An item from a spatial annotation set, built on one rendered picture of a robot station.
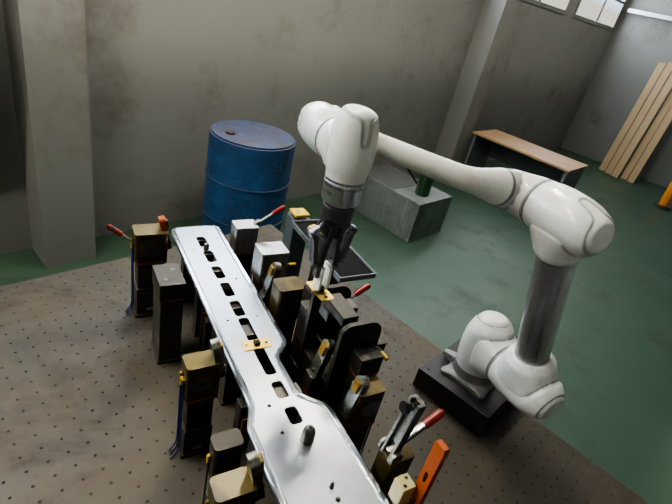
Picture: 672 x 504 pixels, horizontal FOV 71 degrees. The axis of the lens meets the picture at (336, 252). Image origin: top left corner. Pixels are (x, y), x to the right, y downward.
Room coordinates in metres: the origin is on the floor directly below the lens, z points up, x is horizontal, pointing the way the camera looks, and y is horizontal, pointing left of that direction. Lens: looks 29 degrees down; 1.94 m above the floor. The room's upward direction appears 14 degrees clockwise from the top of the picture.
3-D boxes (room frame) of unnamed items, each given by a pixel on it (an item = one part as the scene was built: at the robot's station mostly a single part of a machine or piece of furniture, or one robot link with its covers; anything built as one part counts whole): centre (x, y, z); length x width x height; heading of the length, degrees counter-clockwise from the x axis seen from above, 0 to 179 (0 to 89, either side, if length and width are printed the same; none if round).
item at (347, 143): (0.99, 0.03, 1.65); 0.13 x 0.11 x 0.16; 32
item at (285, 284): (1.26, 0.11, 0.89); 0.12 x 0.08 x 0.38; 126
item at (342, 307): (1.07, -0.07, 0.95); 0.18 x 0.13 x 0.49; 36
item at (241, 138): (3.19, 0.76, 0.46); 0.61 x 0.61 x 0.92
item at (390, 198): (4.35, -0.42, 0.41); 0.84 x 0.70 x 0.81; 52
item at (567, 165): (6.02, -2.03, 0.33); 1.29 x 0.64 x 0.66; 52
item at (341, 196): (0.98, 0.02, 1.54); 0.09 x 0.09 x 0.06
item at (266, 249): (1.40, 0.20, 0.90); 0.13 x 0.08 x 0.41; 126
